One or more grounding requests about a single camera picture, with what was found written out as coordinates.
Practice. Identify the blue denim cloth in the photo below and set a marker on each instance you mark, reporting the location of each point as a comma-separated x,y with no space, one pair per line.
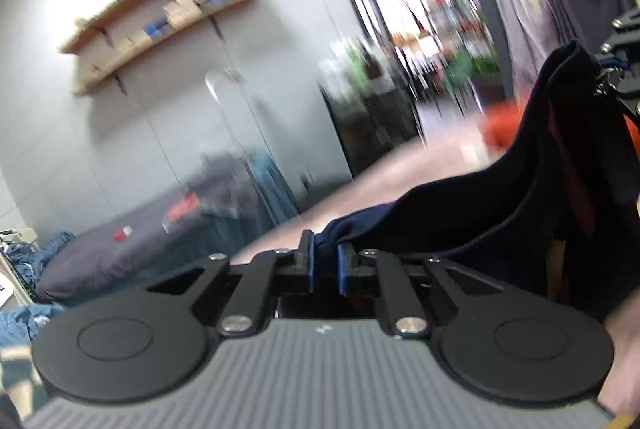
35,254
27,326

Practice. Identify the coral red cloth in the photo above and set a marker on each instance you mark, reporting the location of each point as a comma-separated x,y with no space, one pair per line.
182,206

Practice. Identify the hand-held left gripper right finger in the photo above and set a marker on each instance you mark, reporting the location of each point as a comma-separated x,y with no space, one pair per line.
344,268

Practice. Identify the wooden wall shelves with boxes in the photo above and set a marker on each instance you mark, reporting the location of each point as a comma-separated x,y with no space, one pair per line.
175,11

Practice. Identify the small red and white item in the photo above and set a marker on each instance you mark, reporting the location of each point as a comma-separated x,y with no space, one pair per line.
121,233

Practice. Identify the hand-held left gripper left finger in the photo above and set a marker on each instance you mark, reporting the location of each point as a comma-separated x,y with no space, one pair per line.
307,261

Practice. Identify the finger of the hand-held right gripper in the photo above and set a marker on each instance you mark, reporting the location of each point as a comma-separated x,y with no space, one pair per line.
622,84
627,21

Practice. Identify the orange blurred object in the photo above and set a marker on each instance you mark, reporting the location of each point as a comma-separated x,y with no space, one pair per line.
502,126

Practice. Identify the grey towel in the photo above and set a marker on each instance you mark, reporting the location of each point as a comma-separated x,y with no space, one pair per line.
227,181

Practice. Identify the massage bed with grey cover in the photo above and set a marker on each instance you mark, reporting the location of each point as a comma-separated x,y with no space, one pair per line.
125,259

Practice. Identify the navy and pink sweater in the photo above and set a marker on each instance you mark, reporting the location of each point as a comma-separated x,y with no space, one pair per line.
475,219

